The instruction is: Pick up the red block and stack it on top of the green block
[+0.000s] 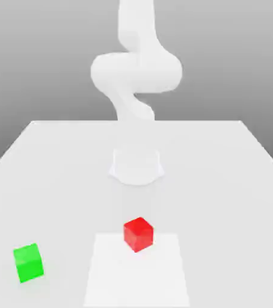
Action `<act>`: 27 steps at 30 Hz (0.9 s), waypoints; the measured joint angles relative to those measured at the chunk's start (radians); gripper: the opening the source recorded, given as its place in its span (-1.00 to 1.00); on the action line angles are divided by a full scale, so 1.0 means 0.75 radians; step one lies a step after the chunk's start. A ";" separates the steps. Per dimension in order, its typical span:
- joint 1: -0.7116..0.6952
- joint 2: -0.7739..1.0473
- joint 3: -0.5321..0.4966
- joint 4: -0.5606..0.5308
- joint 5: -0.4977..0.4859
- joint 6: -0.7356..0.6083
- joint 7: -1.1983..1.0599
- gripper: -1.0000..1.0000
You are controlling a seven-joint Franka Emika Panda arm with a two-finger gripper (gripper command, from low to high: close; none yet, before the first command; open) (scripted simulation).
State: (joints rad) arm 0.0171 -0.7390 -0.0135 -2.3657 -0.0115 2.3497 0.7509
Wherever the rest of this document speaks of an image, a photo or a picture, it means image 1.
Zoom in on small red cube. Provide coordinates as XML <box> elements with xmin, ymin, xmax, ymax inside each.
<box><xmin>123</xmin><ymin>217</ymin><xmax>155</xmax><ymax>253</ymax></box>

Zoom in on small green cube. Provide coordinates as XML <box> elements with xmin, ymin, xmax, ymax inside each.
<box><xmin>13</xmin><ymin>242</ymin><xmax>44</xmax><ymax>284</ymax></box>

